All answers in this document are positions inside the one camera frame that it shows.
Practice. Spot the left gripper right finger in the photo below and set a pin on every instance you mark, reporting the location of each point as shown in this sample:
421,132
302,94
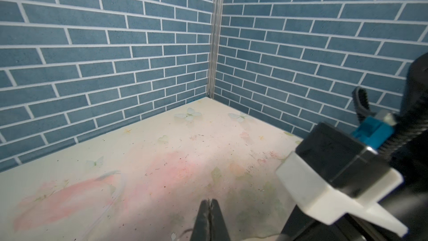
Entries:
218,229

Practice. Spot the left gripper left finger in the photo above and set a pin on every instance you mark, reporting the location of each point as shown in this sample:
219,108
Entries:
201,229

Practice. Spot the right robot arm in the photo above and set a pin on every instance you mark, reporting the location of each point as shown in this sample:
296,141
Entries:
407,152

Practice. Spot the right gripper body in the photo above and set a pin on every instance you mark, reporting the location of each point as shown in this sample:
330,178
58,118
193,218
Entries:
300,227

